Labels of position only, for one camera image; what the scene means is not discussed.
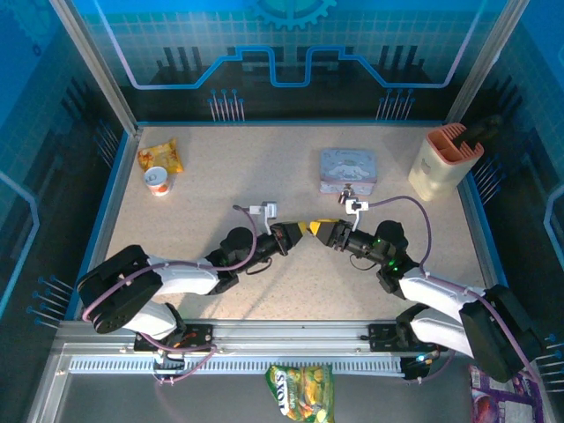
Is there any purple snack bag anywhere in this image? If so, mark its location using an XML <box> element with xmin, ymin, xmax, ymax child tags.
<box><xmin>468</xmin><ymin>364</ymin><xmax>545</xmax><ymax>423</ymax></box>

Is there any black right connector box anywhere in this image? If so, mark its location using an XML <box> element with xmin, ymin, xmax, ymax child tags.
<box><xmin>399</xmin><ymin>352</ymin><xmax>437</xmax><ymax>382</ymax></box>

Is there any black connector box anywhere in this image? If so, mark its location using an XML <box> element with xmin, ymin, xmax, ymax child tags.
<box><xmin>152</xmin><ymin>351</ymin><xmax>187</xmax><ymax>376</ymax></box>
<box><xmin>399</xmin><ymin>352</ymin><xmax>437</xmax><ymax>382</ymax></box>

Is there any light blue cartoon tin box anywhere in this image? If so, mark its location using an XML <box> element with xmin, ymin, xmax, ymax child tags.
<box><xmin>318</xmin><ymin>147</ymin><xmax>379</xmax><ymax>197</ymax></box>

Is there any black left connector box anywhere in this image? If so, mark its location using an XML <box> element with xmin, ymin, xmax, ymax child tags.
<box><xmin>152</xmin><ymin>351</ymin><xmax>187</xmax><ymax>376</ymax></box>

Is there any aluminium frame post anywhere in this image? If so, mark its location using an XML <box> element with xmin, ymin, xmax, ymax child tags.
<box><xmin>48</xmin><ymin>0</ymin><xmax>143</xmax><ymax>136</ymax></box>
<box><xmin>443</xmin><ymin>0</ymin><xmax>531</xmax><ymax>125</ymax></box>

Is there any black utensil handle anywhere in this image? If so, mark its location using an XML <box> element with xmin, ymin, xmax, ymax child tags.
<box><xmin>453</xmin><ymin>114</ymin><xmax>505</xmax><ymax>149</ymax></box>

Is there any white slotted cable duct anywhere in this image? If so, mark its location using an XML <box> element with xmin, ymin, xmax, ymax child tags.
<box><xmin>68</xmin><ymin>355</ymin><xmax>407</xmax><ymax>377</ymax></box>

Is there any yellow snack packet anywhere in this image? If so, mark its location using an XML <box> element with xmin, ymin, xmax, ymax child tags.
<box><xmin>137</xmin><ymin>137</ymin><xmax>184</xmax><ymax>174</ymax></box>

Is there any white orange paper cup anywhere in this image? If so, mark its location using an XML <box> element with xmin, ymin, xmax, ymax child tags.
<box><xmin>143</xmin><ymin>166</ymin><xmax>173</xmax><ymax>197</ymax></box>

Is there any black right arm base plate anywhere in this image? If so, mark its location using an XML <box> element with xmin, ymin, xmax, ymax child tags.
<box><xmin>367</xmin><ymin>323</ymin><xmax>403</xmax><ymax>353</ymax></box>

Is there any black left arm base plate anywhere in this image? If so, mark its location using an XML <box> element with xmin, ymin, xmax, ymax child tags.
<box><xmin>133</xmin><ymin>323</ymin><xmax>215</xmax><ymax>353</ymax></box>

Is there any beige holder with orange top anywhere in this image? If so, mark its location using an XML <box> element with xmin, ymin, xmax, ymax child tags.
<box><xmin>407</xmin><ymin>122</ymin><xmax>486</xmax><ymax>203</ymax></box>

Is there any aluminium mounting rail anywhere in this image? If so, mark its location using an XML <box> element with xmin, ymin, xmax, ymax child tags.
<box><xmin>56</xmin><ymin>320</ymin><xmax>442</xmax><ymax>354</ymax></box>

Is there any green yellow snack bag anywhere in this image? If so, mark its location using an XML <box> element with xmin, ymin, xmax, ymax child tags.
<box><xmin>264</xmin><ymin>364</ymin><xmax>335</xmax><ymax>423</ymax></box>

